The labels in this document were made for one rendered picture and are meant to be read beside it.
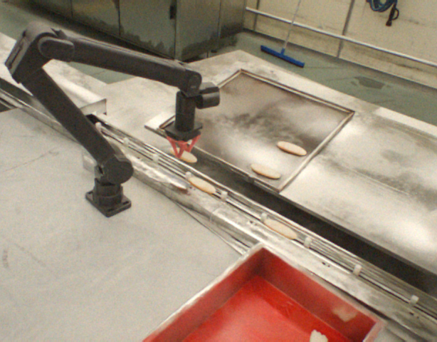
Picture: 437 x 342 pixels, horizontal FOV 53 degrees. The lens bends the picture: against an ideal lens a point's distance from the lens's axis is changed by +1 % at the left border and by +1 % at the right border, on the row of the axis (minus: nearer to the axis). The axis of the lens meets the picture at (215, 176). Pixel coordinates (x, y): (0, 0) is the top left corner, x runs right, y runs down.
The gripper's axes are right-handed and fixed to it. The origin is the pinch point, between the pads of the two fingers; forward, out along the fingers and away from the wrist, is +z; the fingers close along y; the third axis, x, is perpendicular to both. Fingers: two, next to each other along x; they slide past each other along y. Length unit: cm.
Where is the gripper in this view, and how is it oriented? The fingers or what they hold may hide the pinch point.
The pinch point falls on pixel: (182, 152)
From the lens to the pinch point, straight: 132.5
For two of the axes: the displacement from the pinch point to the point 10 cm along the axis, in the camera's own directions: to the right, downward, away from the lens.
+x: -7.9, -4.2, 4.5
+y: 6.1, -4.2, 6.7
